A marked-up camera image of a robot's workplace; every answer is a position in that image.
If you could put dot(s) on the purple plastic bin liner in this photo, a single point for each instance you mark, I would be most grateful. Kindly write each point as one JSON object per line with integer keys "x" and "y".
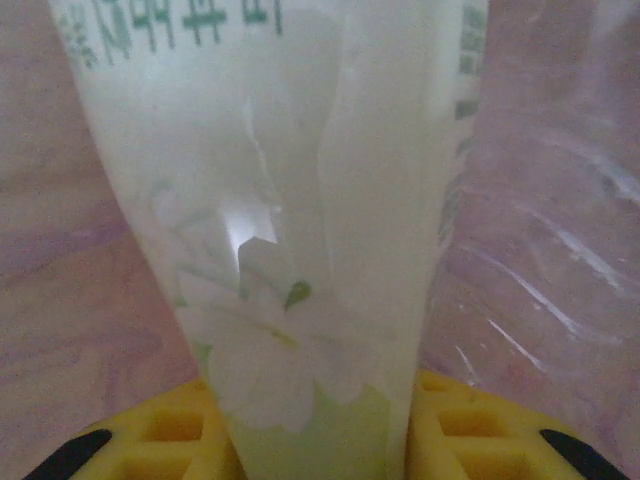
{"x": 50, "y": 200}

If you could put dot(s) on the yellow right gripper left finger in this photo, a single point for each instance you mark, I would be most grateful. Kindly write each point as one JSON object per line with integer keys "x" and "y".
{"x": 165, "y": 450}

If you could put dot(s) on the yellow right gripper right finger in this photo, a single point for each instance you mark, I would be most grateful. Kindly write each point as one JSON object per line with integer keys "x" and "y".
{"x": 475, "y": 450}

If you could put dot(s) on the pale green label plastic bottle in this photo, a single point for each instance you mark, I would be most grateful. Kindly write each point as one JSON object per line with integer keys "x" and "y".
{"x": 300, "y": 175}

